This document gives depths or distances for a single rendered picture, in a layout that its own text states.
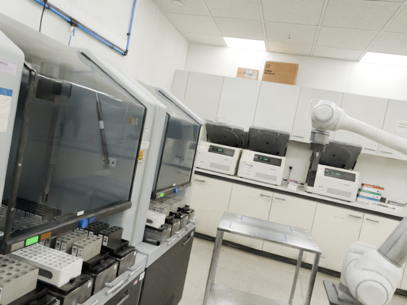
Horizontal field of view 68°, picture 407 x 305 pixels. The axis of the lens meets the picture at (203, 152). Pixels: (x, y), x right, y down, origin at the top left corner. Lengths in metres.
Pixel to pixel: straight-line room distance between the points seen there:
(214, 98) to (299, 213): 1.88
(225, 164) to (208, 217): 0.73
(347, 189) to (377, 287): 2.54
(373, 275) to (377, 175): 3.23
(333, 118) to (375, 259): 0.60
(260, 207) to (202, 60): 2.36
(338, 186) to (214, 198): 1.49
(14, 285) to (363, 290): 1.19
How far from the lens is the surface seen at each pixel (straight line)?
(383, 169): 4.60
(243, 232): 1.84
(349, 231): 3.97
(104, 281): 1.20
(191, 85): 4.37
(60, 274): 1.04
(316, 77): 4.56
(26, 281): 1.00
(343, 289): 1.71
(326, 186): 3.85
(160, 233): 1.61
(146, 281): 1.62
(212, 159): 3.90
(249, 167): 3.82
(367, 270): 1.45
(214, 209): 3.95
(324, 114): 1.38
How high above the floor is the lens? 1.33
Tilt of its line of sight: 3 degrees down
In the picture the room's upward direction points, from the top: 11 degrees clockwise
